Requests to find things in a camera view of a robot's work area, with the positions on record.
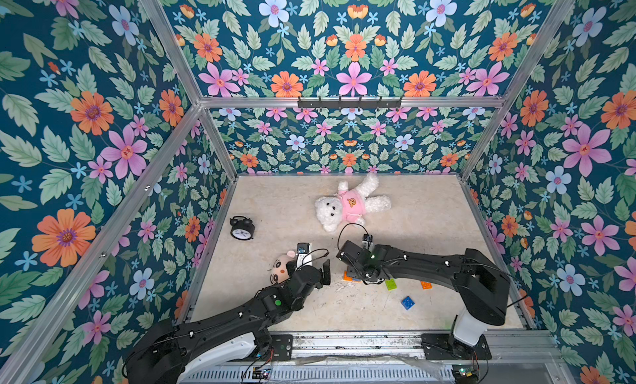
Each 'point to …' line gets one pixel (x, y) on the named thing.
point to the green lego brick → (391, 284)
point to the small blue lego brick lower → (407, 303)
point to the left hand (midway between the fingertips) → (322, 261)
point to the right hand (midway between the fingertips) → (353, 271)
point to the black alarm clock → (243, 228)
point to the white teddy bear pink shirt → (350, 204)
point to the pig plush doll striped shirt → (278, 268)
